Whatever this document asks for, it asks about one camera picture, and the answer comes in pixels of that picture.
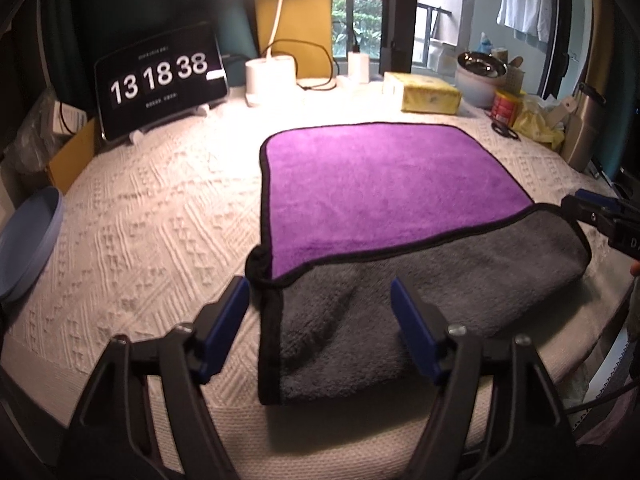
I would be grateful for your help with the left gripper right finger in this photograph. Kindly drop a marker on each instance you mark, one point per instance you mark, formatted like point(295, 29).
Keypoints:
point(423, 328)

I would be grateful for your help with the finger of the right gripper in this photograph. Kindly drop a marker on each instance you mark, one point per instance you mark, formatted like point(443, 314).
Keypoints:
point(602, 222)
point(600, 197)

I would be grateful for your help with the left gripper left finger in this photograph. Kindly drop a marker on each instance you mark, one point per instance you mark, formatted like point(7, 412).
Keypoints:
point(215, 329)

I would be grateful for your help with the purple and grey towel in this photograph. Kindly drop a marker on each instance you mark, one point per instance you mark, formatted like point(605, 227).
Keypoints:
point(347, 209)

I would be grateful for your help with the stainless steel thermos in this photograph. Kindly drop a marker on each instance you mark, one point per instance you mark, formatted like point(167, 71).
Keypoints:
point(583, 127)

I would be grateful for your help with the yellow plastic bag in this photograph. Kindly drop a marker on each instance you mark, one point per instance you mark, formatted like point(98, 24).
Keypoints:
point(531, 122)

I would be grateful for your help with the white textured tablecloth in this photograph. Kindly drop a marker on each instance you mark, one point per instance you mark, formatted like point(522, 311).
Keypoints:
point(151, 233)

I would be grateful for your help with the red and yellow can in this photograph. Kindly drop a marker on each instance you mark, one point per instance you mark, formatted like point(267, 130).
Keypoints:
point(505, 107)

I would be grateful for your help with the white ceramic bowl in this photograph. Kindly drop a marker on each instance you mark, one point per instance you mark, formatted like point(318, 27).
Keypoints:
point(477, 90)

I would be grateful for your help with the stainless steel bowl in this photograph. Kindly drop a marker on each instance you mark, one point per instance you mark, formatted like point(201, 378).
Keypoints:
point(482, 64)

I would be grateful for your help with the white tablet stand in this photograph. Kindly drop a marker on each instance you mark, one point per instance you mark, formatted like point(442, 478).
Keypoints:
point(198, 111)

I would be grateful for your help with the blue plastic plate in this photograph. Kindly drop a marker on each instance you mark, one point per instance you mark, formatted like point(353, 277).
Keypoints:
point(27, 241)

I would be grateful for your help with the yellow tissue pack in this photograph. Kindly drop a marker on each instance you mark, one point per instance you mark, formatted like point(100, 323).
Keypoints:
point(420, 94)

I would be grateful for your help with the yellow cardboard box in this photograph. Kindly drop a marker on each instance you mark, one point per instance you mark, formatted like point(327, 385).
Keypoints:
point(73, 158)

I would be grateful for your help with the white desk lamp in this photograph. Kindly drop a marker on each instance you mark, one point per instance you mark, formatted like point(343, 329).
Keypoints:
point(272, 79)

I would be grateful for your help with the black tablet clock display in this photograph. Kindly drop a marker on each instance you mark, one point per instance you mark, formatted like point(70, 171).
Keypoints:
point(157, 79)

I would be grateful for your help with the white charger adapter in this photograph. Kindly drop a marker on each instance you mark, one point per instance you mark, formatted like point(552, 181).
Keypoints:
point(358, 67)

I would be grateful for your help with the yellow curtain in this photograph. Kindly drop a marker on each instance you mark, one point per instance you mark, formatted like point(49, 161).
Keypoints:
point(300, 28)

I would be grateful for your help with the dark green curtain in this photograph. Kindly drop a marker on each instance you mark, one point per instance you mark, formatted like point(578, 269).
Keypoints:
point(77, 33)

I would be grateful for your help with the black handled scissors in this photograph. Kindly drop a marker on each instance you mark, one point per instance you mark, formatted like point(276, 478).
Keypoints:
point(503, 130)

